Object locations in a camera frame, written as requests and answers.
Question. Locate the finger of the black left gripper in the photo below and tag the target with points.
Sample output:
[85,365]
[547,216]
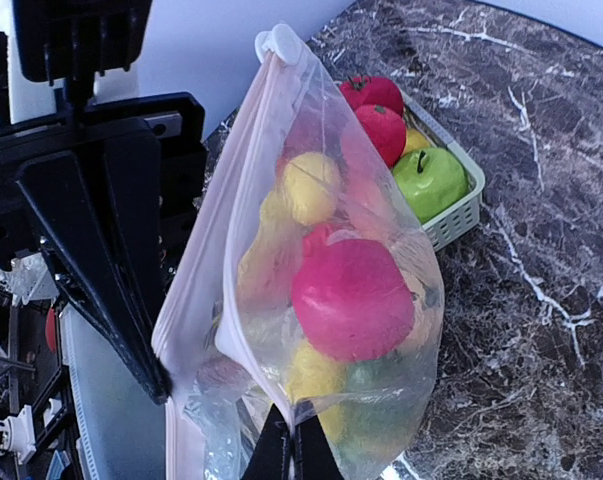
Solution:
[101,260]

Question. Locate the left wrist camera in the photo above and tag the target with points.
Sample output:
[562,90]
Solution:
[52,44]

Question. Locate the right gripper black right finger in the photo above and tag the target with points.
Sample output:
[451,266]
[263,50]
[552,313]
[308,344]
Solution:
[313,458]

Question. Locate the clear dotted zip bag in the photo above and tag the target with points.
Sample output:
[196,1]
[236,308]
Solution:
[301,331]

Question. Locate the yellow toy lemon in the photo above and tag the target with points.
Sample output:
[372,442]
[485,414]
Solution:
[310,182]

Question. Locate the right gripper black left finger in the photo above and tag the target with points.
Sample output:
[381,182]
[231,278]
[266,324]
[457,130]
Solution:
[272,454]

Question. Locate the yellow toy mango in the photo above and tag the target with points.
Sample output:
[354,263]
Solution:
[266,270]

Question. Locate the pale green plastic basket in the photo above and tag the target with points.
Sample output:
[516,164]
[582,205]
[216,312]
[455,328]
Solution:
[424,131]

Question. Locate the red toy apple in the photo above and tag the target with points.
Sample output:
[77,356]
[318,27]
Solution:
[352,302]

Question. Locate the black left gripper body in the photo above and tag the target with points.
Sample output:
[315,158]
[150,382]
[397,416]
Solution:
[176,120]

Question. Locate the green toy bitter gourd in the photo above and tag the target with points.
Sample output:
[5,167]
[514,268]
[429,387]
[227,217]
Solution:
[384,411]

